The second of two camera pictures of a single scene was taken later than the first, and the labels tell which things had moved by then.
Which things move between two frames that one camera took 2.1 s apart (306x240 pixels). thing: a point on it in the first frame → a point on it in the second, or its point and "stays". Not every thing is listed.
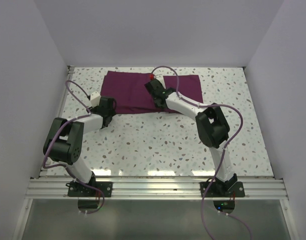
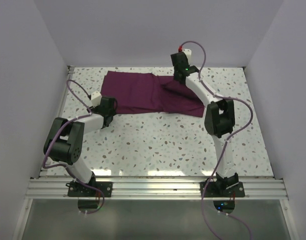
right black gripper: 159,107 → 188,65
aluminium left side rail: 46,167 stays
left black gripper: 94,109 stays
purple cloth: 132,95 stays
